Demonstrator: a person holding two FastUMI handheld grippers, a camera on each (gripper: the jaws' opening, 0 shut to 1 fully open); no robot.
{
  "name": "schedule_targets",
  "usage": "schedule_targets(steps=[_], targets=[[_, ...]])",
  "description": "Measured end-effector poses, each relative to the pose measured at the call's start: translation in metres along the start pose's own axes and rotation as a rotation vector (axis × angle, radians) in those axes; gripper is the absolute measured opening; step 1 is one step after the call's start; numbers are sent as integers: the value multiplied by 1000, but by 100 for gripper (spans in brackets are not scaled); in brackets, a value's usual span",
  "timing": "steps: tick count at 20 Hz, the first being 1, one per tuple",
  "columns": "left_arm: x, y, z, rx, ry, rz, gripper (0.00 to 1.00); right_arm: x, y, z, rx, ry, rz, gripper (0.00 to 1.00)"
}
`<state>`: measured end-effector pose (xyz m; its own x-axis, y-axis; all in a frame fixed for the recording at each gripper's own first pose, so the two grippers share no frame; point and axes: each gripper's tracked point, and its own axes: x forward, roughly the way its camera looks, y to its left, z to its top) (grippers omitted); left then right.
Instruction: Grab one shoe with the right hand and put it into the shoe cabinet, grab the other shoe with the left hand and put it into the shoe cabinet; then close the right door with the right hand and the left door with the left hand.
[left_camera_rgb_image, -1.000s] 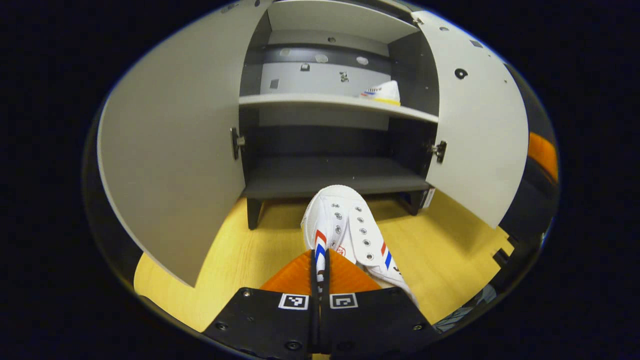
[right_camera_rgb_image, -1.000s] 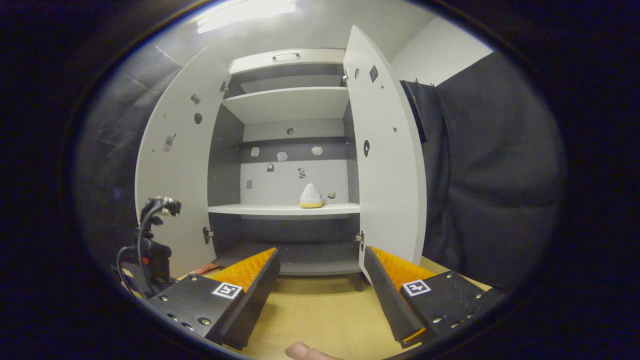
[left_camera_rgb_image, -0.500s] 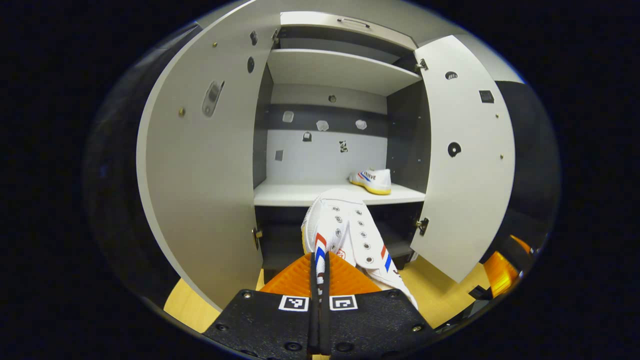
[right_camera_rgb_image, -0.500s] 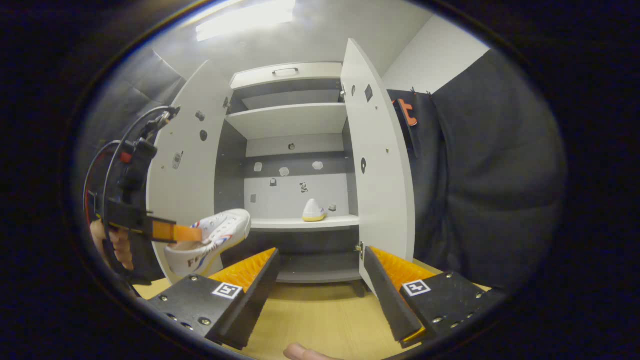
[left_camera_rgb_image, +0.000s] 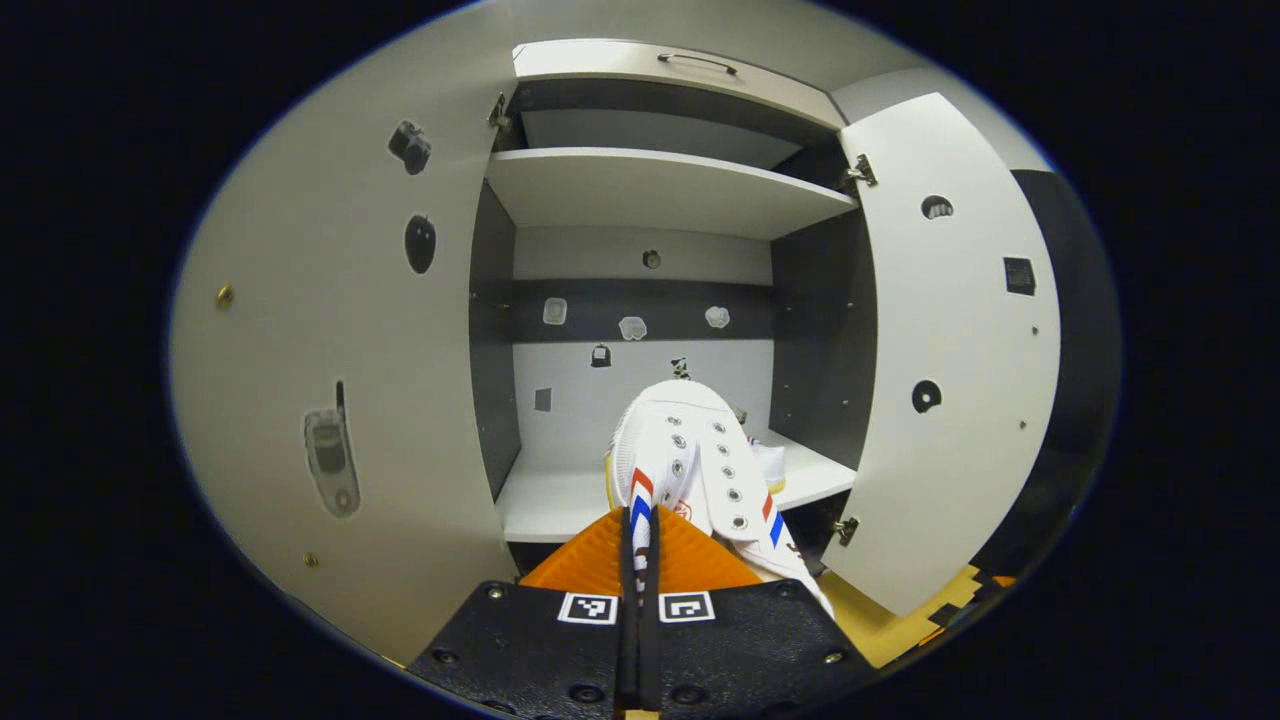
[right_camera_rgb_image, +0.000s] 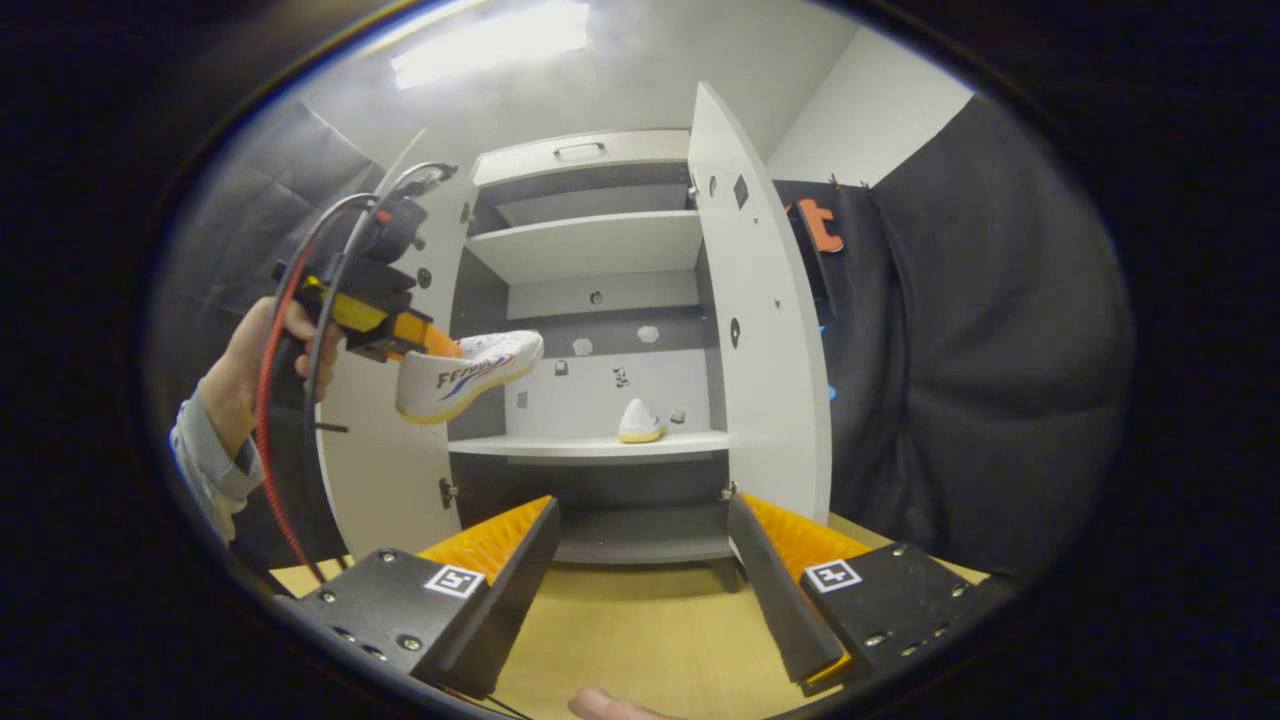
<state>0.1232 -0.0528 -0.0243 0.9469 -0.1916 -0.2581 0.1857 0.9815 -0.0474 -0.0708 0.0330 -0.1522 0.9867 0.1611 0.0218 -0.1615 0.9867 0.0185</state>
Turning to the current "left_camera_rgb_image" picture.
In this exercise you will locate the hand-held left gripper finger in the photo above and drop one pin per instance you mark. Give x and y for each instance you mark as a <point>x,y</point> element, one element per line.
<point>628,650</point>
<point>649,660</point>

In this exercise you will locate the white striped canvas shoe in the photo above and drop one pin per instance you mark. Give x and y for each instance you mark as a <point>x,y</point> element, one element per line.
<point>690,450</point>
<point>770,465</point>

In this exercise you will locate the white shoe cabinet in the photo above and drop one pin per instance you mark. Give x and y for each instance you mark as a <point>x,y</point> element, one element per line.
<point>570,430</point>

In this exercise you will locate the white cabinet door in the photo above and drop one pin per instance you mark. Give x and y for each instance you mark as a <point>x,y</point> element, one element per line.
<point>300,300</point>
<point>950,480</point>

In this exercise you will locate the white cabinet drawer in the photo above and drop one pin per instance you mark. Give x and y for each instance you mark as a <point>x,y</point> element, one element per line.
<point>580,62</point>

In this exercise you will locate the black foam floor mat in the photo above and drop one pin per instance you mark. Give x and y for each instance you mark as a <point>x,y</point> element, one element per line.
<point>965,590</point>

